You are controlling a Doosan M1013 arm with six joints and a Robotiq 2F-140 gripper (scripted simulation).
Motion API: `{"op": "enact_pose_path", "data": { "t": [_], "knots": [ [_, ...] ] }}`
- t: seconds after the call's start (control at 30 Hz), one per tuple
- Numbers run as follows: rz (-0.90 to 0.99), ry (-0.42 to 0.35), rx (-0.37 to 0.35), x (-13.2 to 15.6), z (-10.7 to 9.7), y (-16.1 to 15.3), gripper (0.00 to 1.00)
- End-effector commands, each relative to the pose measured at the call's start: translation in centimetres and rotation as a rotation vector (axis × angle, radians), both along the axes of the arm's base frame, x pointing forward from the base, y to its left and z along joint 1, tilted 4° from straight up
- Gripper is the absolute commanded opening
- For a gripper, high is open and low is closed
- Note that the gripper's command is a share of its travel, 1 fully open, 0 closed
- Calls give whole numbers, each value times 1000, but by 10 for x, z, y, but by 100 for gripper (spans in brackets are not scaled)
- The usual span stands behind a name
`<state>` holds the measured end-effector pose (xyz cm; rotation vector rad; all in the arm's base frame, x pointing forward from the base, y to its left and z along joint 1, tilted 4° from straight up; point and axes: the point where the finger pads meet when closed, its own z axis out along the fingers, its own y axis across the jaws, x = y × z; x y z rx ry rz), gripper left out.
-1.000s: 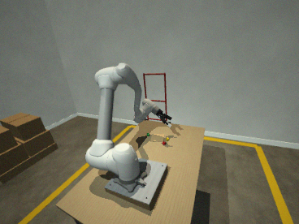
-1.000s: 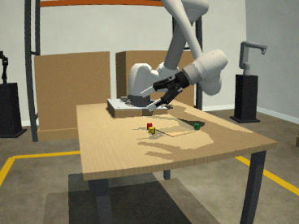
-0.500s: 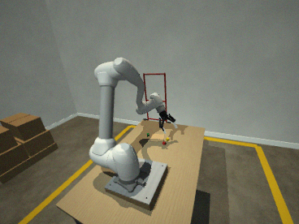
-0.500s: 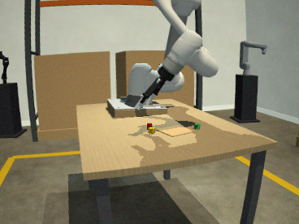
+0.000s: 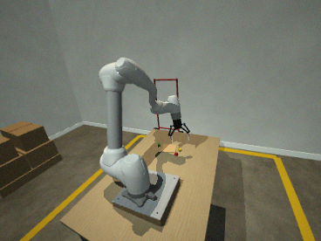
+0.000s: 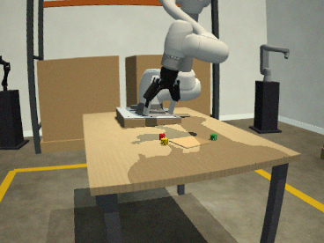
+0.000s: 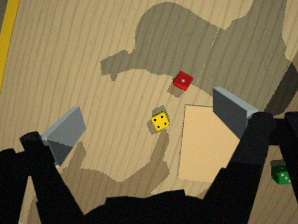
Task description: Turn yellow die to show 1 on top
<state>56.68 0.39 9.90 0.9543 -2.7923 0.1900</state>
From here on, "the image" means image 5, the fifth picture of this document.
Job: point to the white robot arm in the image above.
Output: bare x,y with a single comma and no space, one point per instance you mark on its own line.
131,169

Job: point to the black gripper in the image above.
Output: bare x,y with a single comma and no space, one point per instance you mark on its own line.
177,126

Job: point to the tan flat mat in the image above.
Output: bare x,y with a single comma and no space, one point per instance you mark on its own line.
169,148

